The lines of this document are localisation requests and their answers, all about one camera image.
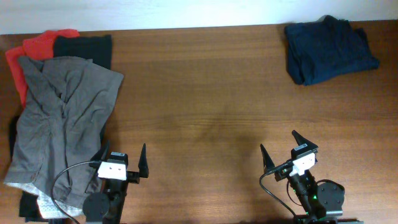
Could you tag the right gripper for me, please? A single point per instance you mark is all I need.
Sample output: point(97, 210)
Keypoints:
point(267, 162)

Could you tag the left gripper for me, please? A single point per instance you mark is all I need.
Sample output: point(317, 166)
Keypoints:
point(134, 176)

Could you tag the grey shorts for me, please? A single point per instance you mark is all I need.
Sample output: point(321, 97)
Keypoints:
point(68, 102)

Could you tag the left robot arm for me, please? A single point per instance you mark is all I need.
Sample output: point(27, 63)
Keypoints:
point(106, 206)

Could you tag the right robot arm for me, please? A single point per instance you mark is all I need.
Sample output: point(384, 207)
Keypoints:
point(322, 200)

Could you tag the folded navy blue garment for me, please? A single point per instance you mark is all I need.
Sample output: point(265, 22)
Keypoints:
point(319, 51)

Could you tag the black t-shirt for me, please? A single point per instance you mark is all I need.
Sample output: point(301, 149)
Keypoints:
point(99, 49)

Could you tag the red t-shirt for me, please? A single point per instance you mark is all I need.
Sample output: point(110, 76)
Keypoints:
point(37, 48)

